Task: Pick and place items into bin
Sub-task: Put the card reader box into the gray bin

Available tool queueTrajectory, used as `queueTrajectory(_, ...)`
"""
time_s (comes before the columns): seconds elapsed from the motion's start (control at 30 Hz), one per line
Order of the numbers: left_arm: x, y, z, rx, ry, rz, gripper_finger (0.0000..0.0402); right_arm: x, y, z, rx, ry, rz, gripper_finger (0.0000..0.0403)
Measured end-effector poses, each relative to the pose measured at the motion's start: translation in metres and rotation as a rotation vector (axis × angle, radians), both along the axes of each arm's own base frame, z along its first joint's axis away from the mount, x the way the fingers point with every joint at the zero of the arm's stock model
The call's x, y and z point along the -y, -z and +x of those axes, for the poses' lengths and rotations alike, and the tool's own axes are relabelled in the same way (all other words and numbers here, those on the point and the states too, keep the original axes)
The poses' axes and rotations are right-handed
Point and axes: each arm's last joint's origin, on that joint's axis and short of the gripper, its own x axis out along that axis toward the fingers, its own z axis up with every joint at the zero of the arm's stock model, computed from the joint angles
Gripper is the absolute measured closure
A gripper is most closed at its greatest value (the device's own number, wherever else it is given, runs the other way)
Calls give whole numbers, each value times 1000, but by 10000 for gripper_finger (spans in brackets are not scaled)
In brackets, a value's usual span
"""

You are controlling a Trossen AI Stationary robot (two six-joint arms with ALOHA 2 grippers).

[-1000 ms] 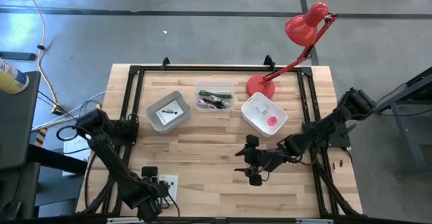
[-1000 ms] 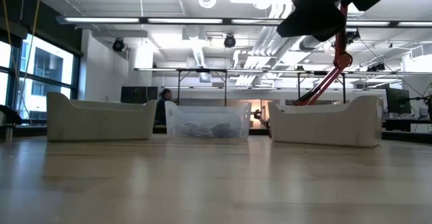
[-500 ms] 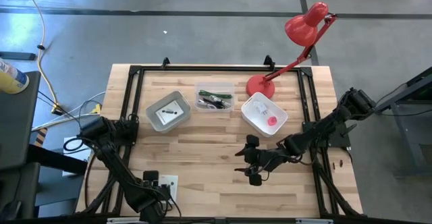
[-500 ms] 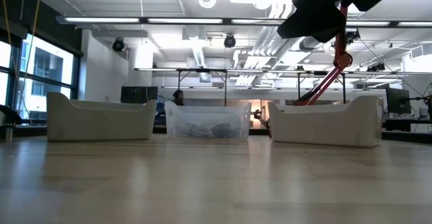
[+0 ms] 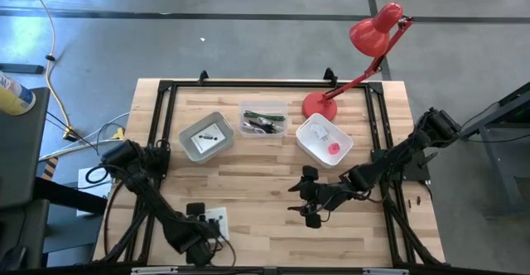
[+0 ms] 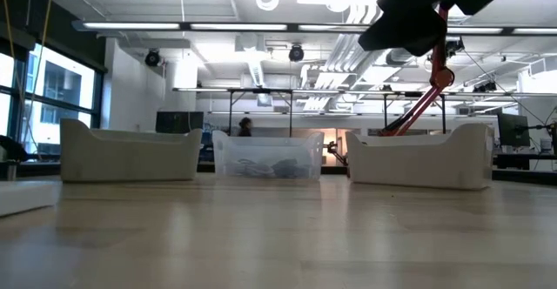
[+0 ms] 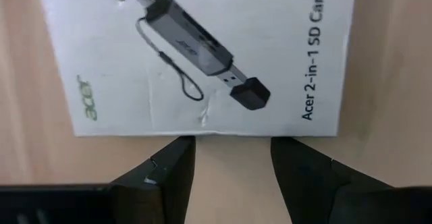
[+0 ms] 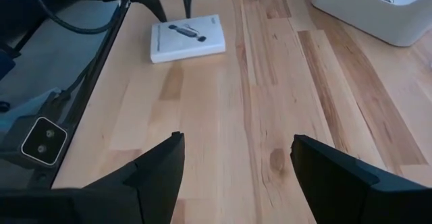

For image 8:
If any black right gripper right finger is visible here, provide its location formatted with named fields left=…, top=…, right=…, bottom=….
left=290, top=134, right=432, bottom=224

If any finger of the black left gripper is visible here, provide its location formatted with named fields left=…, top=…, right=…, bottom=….
left=144, top=0, right=169, bottom=24
left=181, top=0, right=200, bottom=20

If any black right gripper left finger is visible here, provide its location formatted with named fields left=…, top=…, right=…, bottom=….
left=0, top=131, right=186, bottom=224

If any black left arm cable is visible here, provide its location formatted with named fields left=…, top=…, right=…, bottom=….
left=30, top=0, right=131, bottom=35

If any grey plastic bin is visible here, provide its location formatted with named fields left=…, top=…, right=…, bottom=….
left=310, top=0, right=432, bottom=47

